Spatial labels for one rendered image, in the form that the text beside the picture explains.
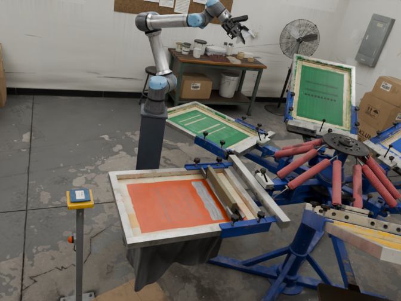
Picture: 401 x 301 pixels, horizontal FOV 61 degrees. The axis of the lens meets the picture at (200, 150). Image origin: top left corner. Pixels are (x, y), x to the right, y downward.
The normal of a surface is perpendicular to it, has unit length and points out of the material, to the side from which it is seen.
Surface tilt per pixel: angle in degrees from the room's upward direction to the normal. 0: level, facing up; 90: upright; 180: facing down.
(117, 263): 0
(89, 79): 90
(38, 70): 90
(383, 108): 89
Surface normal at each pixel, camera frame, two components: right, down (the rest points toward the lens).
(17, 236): 0.18, -0.86
